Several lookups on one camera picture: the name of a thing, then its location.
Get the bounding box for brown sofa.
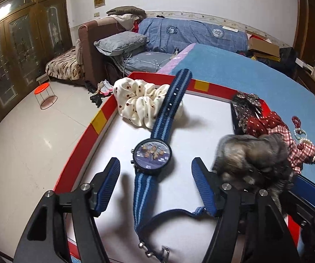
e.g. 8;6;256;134
78;18;125;88

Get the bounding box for white pink sneakers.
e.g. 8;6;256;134
97;79;113;96

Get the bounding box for red white-dotted scrunchie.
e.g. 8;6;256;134
245;111;289;137

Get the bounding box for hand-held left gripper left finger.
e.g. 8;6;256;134
14;157;121;263

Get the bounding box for blue striped strap watch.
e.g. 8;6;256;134
131;68;206;263

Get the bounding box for white dotted scrunchie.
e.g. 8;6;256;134
112;77;185;129

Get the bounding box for wooden dresser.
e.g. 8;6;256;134
297;63;315;116

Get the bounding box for red checked scrunchie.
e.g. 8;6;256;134
268;124;315;174

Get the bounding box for brown patterned blanket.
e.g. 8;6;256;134
45;46;85;80

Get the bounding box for dark beaded hair clip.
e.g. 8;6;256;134
230;92;264;135

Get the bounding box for orange round stool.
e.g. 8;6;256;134
34;82;58;110

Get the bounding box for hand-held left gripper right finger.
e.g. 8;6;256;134
191;157;301;263

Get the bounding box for blue checked quilt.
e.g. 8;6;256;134
139;18;249;54

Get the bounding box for grey-blue striped pillow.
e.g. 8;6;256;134
107;51;174;74

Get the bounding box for wooden glass-door wardrobe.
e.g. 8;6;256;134
0;0;73;143

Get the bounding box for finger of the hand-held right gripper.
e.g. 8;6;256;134
291;174;315;206
282;189;315;226

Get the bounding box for pile of clothes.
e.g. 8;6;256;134
107;5;147;32

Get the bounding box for wooden door frame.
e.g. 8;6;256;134
294;0;315;66

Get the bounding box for black bag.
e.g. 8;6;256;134
279;46;300;74

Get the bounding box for grey fuzzy scrunchie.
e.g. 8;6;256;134
211;133;295;214

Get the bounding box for brown cardboard box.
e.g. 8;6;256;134
246;30;281;58

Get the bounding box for black shoes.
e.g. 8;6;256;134
85;81;103;107

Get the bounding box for white pearl bracelet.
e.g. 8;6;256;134
293;127;307;140

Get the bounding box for gold and pearl bracelet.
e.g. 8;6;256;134
300;139;315;165

